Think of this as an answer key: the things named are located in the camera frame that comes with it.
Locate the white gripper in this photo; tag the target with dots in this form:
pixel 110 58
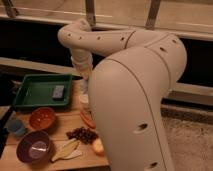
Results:
pixel 83 67

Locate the grey towel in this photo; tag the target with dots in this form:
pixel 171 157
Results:
pixel 84 86

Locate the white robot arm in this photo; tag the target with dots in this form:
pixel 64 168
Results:
pixel 129 72

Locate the white paper cup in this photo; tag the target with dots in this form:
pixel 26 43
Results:
pixel 84 100

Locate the blue plastic cup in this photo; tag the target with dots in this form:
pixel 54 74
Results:
pixel 16 127

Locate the grey sponge block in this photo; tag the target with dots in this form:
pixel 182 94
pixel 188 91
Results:
pixel 58 92

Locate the orange carrot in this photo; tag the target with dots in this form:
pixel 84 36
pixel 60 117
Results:
pixel 87 120

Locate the green plastic tray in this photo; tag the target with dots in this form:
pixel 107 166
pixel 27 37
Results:
pixel 37 90

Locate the orange bowl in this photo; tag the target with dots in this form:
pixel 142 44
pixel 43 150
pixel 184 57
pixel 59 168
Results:
pixel 42 118

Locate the dark grape bunch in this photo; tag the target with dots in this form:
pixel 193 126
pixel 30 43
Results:
pixel 85 135

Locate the yellow apple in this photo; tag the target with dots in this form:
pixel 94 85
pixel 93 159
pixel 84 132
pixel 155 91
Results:
pixel 97 147

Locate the wooden spatula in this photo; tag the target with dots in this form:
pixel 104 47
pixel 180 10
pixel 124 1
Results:
pixel 67 151

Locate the purple bowl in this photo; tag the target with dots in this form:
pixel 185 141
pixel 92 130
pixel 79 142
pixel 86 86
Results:
pixel 33 147

